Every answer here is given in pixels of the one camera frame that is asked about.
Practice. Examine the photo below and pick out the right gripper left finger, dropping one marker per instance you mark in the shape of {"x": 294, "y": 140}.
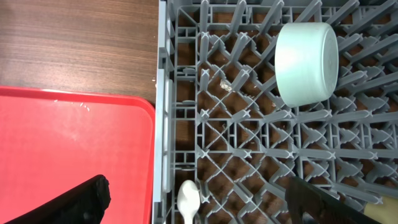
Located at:
{"x": 86, "y": 204}

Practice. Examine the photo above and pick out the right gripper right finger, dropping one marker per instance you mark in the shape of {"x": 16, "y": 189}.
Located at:
{"x": 303, "y": 197}

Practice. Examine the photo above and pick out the white plastic spoon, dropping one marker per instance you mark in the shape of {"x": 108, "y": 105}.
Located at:
{"x": 188, "y": 201}

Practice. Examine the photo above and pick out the mint green bowl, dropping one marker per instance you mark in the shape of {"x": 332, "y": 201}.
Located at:
{"x": 306, "y": 63}

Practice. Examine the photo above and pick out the grey dishwasher rack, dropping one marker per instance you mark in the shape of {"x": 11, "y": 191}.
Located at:
{"x": 221, "y": 122}

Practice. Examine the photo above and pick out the red serving tray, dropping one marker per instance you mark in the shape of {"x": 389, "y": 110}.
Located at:
{"x": 52, "y": 141}

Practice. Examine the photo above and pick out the yellow plastic cup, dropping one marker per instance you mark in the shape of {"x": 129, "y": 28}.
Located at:
{"x": 385, "y": 212}

